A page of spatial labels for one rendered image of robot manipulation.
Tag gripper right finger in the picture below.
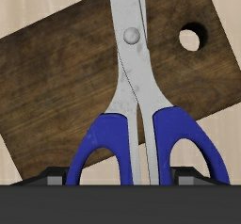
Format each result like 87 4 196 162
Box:
170 167 229 186

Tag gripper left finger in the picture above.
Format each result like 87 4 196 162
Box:
11 167 71 186

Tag blue-handled scissors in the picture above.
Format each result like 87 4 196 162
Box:
65 0 231 186

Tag brown wooden cutting board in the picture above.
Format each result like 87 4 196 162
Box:
0 0 241 181

